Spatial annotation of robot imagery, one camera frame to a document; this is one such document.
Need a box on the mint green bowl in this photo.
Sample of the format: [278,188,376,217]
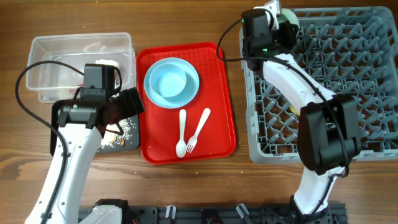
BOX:
[277,8,300,30]

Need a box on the yellow cup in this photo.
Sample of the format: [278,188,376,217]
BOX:
[289,105,300,116]

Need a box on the light blue bowl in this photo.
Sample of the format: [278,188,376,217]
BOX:
[149,63,187,98]

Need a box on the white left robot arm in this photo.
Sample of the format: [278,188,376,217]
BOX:
[26,60,144,223]

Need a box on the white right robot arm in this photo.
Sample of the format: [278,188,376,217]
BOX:
[240,7,361,223]

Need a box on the rice food waste pile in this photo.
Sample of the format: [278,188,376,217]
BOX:
[101,116,139,149]

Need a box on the black waste tray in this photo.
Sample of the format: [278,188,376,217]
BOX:
[51,96,144,157]

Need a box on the clear plastic waste bin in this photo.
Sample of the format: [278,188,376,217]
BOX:
[25,32,136,103]

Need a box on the grey dishwasher rack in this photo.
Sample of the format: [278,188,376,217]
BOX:
[241,6,397,164]

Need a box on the light blue plate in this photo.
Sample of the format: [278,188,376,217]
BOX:
[144,57,200,109]

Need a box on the white plastic spoon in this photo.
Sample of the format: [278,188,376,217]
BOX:
[175,109,187,158]

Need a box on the white plastic fork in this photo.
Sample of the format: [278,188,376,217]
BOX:
[187,108,211,153]

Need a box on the red serving tray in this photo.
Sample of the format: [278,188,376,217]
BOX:
[136,42,237,165]

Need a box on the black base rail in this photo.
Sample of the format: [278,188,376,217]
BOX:
[77,195,348,224]

